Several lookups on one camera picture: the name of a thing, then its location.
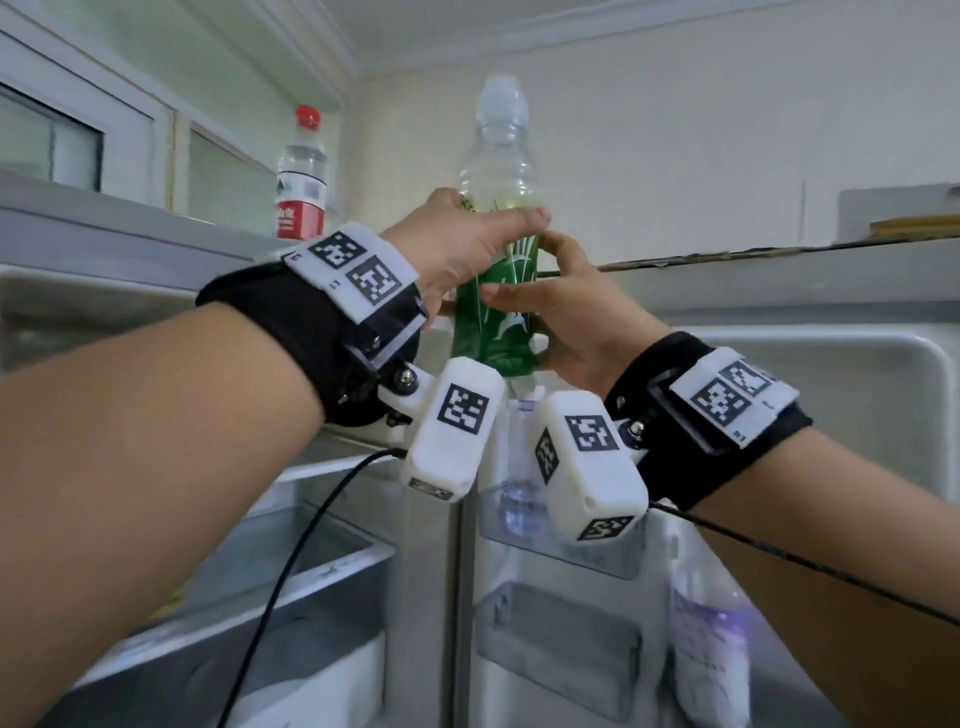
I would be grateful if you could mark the person's right hand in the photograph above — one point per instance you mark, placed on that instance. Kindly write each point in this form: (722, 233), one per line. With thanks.
(592, 330)

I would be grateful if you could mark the person's left hand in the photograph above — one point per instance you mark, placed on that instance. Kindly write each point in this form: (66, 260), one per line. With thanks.
(442, 247)

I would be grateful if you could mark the person's right thumb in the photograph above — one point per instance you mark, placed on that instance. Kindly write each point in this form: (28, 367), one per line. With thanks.
(517, 295)

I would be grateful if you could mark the person's left thumb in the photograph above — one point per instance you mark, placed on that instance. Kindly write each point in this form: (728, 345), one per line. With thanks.
(517, 223)

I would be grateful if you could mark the green label clear plastic bottle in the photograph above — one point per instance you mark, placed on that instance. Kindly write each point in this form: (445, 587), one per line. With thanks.
(499, 172)

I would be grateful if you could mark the person's left forearm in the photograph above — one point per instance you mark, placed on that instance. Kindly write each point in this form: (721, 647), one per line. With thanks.
(150, 487)

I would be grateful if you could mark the person's right forearm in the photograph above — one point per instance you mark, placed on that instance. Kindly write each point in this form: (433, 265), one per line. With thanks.
(840, 570)

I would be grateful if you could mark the white marker plate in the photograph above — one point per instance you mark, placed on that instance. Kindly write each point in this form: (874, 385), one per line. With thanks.
(360, 274)
(731, 394)

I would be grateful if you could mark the small clear bottle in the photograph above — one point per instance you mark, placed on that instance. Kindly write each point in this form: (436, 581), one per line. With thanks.
(523, 495)

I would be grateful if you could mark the red label water bottle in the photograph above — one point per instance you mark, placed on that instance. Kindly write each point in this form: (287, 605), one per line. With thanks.
(301, 187)

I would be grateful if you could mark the clear door shelf bin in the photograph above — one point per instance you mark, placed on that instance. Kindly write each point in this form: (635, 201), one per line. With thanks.
(559, 649)
(525, 540)

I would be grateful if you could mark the grey refrigerator door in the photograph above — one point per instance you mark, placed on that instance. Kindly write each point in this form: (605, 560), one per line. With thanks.
(862, 360)

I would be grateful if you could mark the clear refrigerator drawer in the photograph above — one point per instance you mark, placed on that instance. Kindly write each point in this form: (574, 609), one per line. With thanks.
(247, 577)

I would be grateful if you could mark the white plastic bag purple print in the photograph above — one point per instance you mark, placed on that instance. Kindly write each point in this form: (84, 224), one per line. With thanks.
(709, 637)

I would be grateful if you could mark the flat brown cardboard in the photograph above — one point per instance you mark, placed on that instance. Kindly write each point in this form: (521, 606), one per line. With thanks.
(915, 227)

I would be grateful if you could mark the grey refrigerator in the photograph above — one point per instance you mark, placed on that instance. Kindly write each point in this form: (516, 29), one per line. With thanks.
(112, 247)

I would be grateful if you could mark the white framed window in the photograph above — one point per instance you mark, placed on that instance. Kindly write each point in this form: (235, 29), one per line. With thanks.
(90, 142)

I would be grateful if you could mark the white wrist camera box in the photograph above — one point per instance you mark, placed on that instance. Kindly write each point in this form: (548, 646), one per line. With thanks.
(454, 431)
(589, 465)

